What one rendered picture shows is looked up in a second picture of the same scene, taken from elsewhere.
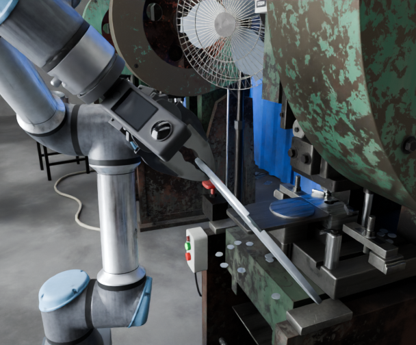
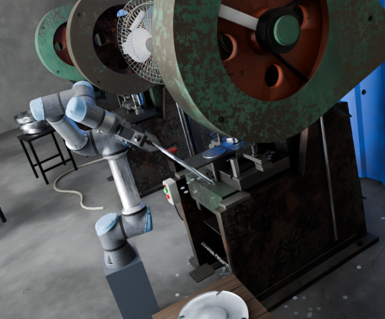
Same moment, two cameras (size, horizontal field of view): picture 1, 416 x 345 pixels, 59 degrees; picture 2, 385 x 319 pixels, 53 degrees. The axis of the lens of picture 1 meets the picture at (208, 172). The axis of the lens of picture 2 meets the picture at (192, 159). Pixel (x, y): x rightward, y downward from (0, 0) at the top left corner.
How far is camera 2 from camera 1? 93 cm
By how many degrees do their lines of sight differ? 3
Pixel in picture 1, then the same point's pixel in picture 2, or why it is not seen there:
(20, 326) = (74, 278)
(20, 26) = (87, 119)
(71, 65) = (104, 125)
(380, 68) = (200, 100)
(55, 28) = (97, 116)
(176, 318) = (174, 245)
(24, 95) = (73, 135)
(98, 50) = (110, 118)
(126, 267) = (135, 202)
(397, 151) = (218, 123)
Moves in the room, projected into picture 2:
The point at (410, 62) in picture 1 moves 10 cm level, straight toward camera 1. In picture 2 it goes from (210, 95) to (201, 104)
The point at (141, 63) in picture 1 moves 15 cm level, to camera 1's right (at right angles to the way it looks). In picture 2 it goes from (101, 78) to (120, 73)
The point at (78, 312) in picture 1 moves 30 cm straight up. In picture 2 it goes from (118, 230) to (96, 173)
